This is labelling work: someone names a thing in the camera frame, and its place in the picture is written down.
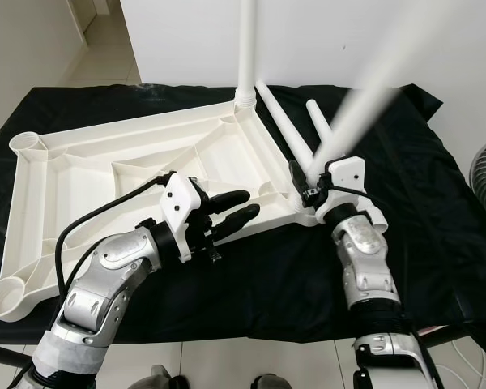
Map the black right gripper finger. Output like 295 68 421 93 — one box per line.
287 159 313 197

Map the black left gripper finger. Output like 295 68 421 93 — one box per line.
206 190 253 213
215 203 262 239

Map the white plastic children table top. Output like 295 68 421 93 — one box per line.
0 96 337 321

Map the black tablecloth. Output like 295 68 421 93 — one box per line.
0 81 486 345

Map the grey robot left foot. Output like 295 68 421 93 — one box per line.
152 369 176 389

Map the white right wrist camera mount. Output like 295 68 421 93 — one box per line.
324 156 367 213

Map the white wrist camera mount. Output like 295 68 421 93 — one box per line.
164 173 207 262
324 156 367 213

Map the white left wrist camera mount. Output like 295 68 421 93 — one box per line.
164 173 207 262

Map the black metal table frame leg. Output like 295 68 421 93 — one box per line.
413 323 486 343

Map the white floor cable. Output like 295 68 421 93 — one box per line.
429 332 486 389

